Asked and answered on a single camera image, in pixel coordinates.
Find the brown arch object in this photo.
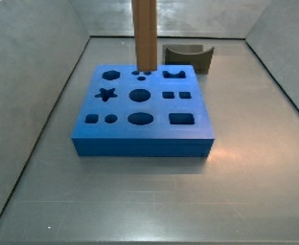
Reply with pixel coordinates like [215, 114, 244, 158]
[132, 0, 157, 72]

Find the blue shape sorter block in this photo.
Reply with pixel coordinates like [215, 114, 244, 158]
[72, 65, 215, 157]

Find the dark grey curved holder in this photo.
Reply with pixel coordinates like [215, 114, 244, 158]
[163, 44, 215, 75]

